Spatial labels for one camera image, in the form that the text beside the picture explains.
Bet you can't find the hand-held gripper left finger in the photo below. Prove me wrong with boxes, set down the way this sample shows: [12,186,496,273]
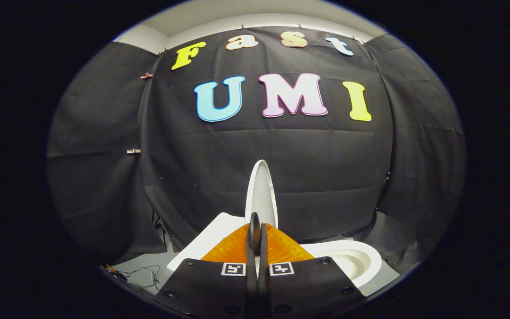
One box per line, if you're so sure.
[155,224,260,319]

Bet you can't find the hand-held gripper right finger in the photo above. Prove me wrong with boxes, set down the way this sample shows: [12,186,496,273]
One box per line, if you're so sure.
[259,223,367,319]

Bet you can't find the white toilet lid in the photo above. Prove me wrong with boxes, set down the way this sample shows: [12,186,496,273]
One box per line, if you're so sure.
[244,159,279,231]

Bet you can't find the white toilet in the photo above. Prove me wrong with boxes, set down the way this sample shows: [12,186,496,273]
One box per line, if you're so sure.
[166,212,384,289]

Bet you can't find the black backdrop cloth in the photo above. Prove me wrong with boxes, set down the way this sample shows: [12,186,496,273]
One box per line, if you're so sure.
[46,26,467,272]

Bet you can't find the thin black floor cables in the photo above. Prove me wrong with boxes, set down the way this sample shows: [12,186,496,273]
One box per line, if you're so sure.
[107,264,163,292]

